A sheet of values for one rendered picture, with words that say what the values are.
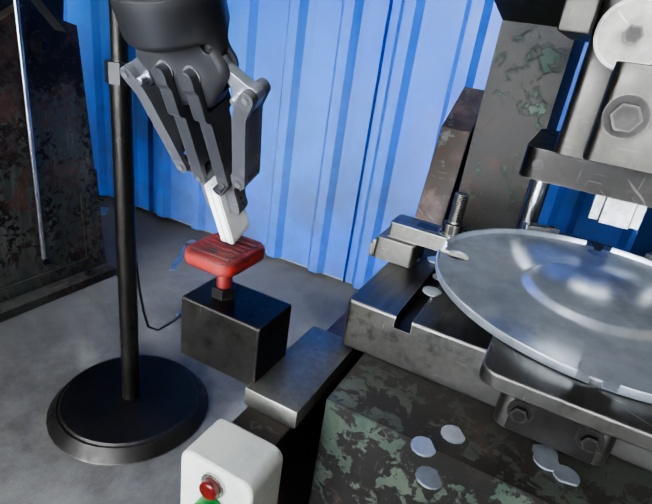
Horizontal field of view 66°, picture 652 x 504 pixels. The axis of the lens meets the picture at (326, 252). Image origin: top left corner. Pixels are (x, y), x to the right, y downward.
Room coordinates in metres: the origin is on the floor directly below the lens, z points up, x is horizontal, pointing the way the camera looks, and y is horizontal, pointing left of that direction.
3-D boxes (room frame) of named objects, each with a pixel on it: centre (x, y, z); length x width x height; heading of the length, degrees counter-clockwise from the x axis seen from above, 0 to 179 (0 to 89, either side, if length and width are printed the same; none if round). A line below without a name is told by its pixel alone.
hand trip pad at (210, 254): (0.44, 0.10, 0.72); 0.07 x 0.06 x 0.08; 156
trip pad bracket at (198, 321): (0.44, 0.08, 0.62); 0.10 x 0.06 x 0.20; 66
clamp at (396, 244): (0.59, -0.14, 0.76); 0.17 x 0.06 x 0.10; 66
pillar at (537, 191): (0.61, -0.25, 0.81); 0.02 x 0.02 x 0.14
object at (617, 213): (0.51, -0.29, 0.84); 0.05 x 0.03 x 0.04; 66
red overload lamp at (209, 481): (0.29, 0.07, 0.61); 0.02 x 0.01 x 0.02; 66
